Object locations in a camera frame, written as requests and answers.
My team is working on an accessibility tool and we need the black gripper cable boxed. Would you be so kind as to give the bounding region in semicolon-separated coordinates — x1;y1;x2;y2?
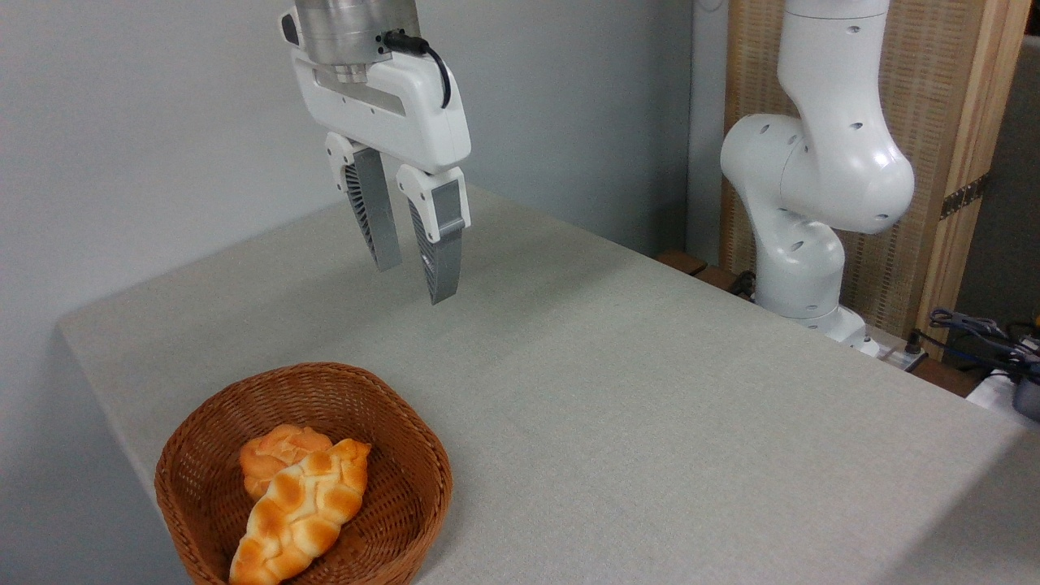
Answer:
382;30;453;109

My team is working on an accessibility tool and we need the metal screen hinge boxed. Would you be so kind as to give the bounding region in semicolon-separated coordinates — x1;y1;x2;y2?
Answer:
940;173;990;221

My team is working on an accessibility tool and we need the braided bread loaf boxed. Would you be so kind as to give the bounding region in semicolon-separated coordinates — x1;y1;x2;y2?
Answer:
229;439;372;585

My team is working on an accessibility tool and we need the grey tablecloth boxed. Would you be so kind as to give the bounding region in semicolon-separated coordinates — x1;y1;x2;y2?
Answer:
57;183;1040;585

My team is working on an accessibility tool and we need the grey round container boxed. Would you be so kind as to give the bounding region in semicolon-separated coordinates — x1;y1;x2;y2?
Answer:
1012;364;1040;422

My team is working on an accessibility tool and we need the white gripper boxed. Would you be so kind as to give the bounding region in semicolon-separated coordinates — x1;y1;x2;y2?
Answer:
291;47;472;306

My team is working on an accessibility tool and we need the brown wicker basket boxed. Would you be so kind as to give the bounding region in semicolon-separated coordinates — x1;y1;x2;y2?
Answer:
154;362;453;585

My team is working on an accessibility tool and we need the woven wooden frame screen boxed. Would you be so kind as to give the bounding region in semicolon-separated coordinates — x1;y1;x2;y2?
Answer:
719;0;1033;358

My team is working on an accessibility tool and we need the round bread bun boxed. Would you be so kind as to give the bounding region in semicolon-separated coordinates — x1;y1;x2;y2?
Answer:
239;423;334;501

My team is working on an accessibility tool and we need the bundle of dark cables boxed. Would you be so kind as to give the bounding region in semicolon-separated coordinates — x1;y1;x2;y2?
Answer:
906;307;1040;383

